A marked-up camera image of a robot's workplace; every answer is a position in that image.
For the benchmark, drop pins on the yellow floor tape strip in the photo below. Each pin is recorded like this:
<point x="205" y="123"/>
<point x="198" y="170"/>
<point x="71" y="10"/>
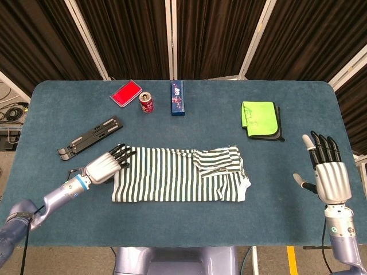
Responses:
<point x="292" y="260"/>

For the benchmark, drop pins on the green white striped T-shirt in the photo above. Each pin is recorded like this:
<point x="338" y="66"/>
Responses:
<point x="172" y="177"/>

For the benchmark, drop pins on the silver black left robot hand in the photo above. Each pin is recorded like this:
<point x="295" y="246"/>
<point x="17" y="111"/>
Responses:
<point x="103" y="169"/>

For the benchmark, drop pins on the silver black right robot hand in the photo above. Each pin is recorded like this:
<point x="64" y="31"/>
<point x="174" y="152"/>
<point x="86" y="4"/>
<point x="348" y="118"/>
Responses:
<point x="332" y="180"/>

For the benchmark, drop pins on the blue rectangular carton box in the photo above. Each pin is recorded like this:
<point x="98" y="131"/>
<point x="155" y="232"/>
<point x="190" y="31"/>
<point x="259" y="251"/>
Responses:
<point x="177" y="98"/>

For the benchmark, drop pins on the blue-grey robot torso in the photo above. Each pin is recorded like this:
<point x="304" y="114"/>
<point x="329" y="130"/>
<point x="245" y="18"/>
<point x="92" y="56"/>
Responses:
<point x="172" y="260"/>

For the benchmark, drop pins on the dark pleated partition panel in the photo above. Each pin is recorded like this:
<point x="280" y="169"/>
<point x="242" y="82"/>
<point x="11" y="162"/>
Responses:
<point x="43" y="43"/>
<point x="309" y="43"/>
<point x="355" y="109"/>
<point x="212" y="37"/>
<point x="129" y="37"/>

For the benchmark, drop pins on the black folding laptop stand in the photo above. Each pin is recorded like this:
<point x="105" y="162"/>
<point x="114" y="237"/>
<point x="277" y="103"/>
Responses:
<point x="91" y="136"/>

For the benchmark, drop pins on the green microfiber cloth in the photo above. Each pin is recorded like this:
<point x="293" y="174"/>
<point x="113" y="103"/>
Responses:
<point x="259" y="117"/>

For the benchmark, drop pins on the red drink can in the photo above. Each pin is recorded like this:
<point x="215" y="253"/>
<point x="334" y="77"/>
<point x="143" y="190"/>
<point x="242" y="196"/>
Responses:
<point x="146" y="104"/>

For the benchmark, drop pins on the red flat plastic case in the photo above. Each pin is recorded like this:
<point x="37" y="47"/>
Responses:
<point x="125" y="94"/>

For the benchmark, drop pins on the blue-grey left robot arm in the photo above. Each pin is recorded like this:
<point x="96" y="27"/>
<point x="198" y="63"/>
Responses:
<point x="54" y="197"/>

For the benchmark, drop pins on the white table leg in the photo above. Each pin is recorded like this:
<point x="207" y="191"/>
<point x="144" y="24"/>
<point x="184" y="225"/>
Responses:
<point x="255" y="260"/>

